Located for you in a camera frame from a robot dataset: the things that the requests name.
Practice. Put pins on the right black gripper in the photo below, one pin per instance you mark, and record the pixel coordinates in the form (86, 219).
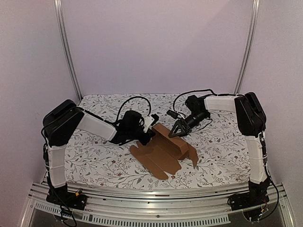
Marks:
(183, 125)

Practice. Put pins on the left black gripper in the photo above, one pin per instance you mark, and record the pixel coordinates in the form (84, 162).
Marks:
(150, 135)

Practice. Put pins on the brown cardboard box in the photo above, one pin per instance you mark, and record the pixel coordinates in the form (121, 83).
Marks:
(162, 154)

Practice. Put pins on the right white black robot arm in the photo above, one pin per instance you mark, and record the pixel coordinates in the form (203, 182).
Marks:
(251, 121)

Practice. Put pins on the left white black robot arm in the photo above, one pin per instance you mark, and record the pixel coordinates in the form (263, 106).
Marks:
(60, 124)

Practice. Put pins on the floral patterned table mat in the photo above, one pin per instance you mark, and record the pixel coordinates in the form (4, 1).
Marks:
(223, 156)

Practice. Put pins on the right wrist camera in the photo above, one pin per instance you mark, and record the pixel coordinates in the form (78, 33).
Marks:
(175, 115)

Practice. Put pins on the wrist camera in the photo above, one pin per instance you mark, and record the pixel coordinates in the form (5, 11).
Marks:
(149, 121)
(175, 115)

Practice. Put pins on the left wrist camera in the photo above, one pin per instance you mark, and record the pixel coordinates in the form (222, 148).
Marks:
(149, 121)

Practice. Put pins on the aluminium front rail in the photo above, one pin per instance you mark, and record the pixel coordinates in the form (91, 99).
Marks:
(198, 207)

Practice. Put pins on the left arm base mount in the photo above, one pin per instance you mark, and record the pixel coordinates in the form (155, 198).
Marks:
(61, 196)

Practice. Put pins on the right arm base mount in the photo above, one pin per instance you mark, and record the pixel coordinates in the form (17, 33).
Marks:
(257, 202)

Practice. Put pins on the left aluminium frame post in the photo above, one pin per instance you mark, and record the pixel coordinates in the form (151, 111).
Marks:
(66, 48)

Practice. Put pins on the aluminium frame post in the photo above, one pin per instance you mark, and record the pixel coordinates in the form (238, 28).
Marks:
(248, 45)
(66, 48)

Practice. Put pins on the right aluminium frame post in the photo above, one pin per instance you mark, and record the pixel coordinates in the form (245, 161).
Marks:
(248, 45)

